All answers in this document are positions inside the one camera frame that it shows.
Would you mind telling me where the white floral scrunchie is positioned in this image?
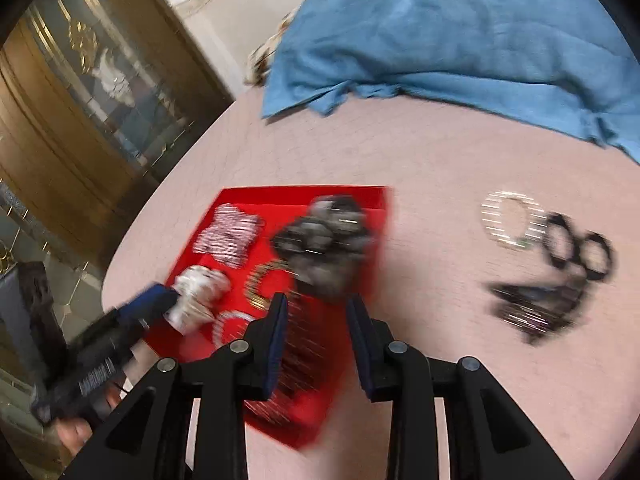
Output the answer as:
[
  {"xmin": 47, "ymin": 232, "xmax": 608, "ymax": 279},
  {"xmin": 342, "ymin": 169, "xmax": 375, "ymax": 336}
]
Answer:
[{"xmin": 165, "ymin": 266, "xmax": 231, "ymax": 335}]

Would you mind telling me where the red white plaid scrunchie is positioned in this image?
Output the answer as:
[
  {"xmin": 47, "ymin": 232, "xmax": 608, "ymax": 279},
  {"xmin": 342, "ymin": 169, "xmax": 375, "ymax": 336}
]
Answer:
[{"xmin": 192, "ymin": 203, "xmax": 262, "ymax": 270}]

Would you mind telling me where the grey black fur scrunchie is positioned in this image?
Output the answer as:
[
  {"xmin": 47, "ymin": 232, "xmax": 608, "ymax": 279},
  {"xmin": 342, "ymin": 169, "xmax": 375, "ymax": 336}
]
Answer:
[{"xmin": 270, "ymin": 195, "xmax": 375, "ymax": 301}]

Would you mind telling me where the white pearl bracelet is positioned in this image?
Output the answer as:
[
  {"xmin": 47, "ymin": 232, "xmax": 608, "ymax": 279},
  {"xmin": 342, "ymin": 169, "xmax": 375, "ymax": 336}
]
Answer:
[{"xmin": 480, "ymin": 190, "xmax": 549, "ymax": 252}]

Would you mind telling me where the black beaded hair tie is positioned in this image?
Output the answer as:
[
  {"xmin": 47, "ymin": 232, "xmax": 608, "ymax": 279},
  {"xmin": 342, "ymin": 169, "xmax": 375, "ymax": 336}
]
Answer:
[{"xmin": 541, "ymin": 211, "xmax": 582, "ymax": 271}]

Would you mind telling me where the person's left hand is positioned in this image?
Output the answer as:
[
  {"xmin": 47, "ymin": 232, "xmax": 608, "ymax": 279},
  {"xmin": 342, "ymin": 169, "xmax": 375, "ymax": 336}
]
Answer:
[{"xmin": 54, "ymin": 388, "xmax": 120, "ymax": 456}]

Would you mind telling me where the black sequin hair bow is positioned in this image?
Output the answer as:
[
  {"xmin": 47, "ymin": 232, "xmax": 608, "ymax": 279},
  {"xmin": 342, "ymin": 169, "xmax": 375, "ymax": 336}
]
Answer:
[{"xmin": 485, "ymin": 276, "xmax": 589, "ymax": 344}]

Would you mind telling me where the red cardboard tray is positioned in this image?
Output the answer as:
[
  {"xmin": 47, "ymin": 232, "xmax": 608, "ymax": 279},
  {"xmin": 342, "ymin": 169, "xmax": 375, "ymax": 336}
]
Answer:
[{"xmin": 145, "ymin": 185, "xmax": 388, "ymax": 448}]

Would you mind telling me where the pink quilted mattress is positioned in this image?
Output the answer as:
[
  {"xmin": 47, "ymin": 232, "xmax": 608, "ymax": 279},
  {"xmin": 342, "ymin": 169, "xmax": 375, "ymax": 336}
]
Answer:
[{"xmin": 102, "ymin": 88, "xmax": 639, "ymax": 479}]

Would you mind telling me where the brown wooden glass door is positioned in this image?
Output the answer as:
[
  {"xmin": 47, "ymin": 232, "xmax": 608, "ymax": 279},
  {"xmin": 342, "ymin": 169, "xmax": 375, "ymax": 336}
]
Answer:
[{"xmin": 1, "ymin": 0, "xmax": 232, "ymax": 268}]

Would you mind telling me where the brown white floral blanket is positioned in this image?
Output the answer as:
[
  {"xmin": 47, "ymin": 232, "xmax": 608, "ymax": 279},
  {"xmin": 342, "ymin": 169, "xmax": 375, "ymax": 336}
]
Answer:
[{"xmin": 244, "ymin": 6, "xmax": 298, "ymax": 86}]

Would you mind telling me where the blue cloth blanket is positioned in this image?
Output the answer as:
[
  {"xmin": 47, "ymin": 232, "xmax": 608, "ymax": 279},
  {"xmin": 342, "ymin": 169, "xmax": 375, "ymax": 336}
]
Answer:
[{"xmin": 262, "ymin": 0, "xmax": 639, "ymax": 158}]

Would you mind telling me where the small white bead bracelet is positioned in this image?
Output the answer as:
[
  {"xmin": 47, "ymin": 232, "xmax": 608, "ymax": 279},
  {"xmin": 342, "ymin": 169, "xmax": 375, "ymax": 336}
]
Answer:
[{"xmin": 211, "ymin": 309, "xmax": 256, "ymax": 348}]

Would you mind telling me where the gold bangle bracelet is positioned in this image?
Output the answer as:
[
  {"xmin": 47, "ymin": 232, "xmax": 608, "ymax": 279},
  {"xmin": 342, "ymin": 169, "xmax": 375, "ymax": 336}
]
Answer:
[{"xmin": 243, "ymin": 259, "xmax": 296, "ymax": 311}]

